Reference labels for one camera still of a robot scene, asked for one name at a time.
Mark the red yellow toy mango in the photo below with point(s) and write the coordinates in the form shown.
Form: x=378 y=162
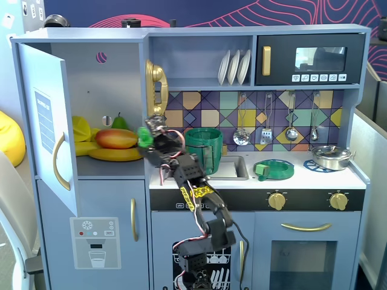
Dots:
x=116 y=139

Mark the steel spoon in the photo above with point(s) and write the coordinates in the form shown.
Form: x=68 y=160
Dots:
x=314 y=134

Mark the steel skimmer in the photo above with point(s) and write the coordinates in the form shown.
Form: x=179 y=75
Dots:
x=241 y=137

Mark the blue toy kitchen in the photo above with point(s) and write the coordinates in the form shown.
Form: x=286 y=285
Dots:
x=106 y=90

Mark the steel ladle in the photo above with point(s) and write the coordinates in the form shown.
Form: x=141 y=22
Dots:
x=291 y=134

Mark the black dome object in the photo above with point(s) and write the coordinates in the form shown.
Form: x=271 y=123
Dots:
x=57 y=21

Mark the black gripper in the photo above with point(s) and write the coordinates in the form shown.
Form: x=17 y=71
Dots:
x=156 y=139

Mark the grey toy sink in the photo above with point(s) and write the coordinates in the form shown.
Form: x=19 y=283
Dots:
x=240 y=169

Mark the gold stove knob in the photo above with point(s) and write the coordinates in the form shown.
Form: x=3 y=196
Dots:
x=338 y=201
x=277 y=201

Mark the green toy pineapple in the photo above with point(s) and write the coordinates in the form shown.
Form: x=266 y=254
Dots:
x=145 y=138

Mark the yellow beanbag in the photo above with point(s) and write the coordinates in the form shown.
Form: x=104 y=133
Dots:
x=10 y=139

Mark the steel toy pot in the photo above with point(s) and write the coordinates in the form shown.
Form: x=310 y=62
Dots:
x=331 y=157

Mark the white office chair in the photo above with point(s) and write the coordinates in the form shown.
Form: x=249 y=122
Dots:
x=12 y=226

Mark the small black post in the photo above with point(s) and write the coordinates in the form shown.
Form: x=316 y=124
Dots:
x=173 y=23

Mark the black toy microwave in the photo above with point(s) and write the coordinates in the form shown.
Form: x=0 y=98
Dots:
x=281 y=60

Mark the yellow ridged toy fruit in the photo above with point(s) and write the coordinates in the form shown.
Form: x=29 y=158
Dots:
x=81 y=130

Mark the green toy pear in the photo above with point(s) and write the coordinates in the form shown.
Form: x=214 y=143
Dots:
x=119 y=123

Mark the steel slotted spatula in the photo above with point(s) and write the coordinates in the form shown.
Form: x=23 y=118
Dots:
x=266 y=137

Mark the green round dish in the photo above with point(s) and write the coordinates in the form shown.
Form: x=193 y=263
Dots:
x=281 y=173

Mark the blue cabinet door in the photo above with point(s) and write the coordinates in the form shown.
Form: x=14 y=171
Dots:
x=33 y=75

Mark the tall green container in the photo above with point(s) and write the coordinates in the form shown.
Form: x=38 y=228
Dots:
x=208 y=142

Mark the blue round trivet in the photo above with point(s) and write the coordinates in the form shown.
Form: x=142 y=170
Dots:
x=310 y=166

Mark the gold toy telephone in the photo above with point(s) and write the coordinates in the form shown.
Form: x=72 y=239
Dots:
x=157 y=75

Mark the black cylinder object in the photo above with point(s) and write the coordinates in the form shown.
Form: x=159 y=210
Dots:
x=131 y=23

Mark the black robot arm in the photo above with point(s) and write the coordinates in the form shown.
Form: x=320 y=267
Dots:
x=220 y=214

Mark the white panel with icons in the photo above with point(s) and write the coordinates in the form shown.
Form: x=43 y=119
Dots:
x=33 y=15

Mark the yellow toy banana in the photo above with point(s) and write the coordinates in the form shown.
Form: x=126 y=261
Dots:
x=115 y=154

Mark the white toy plate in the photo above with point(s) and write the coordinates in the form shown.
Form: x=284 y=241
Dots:
x=243 y=66
x=223 y=68
x=232 y=68

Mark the green cube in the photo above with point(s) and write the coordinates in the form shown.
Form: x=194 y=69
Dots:
x=262 y=169

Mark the grey desk divider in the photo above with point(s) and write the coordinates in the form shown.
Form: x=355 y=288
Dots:
x=372 y=181

